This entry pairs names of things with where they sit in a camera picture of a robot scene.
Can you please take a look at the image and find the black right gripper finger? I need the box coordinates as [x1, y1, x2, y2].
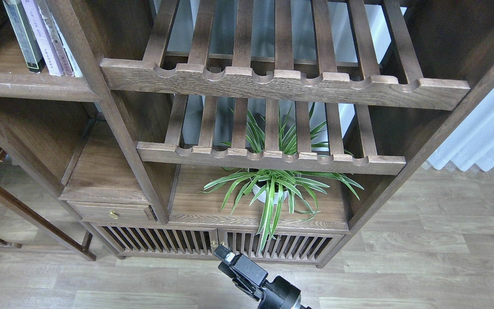
[214, 245, 238, 267]

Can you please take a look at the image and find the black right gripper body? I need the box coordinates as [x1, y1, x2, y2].
[218, 254, 306, 309]

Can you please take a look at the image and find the yellow grey thick book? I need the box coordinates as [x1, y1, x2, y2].
[3, 0, 45, 73]

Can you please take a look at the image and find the pale lilac white book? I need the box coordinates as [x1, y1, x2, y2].
[22, 0, 63, 76]

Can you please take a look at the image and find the white standing book on shelf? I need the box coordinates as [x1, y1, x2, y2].
[35, 0, 83, 78]

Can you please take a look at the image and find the white plant pot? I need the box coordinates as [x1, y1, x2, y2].
[252, 184, 289, 205]

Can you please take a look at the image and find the brass drawer knob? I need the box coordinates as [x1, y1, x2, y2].
[108, 210, 119, 220]

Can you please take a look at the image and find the dark wooden bookshelf unit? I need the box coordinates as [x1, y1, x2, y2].
[0, 0, 494, 268]

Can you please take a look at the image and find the white curtain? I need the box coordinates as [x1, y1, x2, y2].
[427, 89, 494, 171]

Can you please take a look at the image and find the dark wooden side furniture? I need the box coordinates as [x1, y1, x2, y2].
[0, 147, 96, 261]

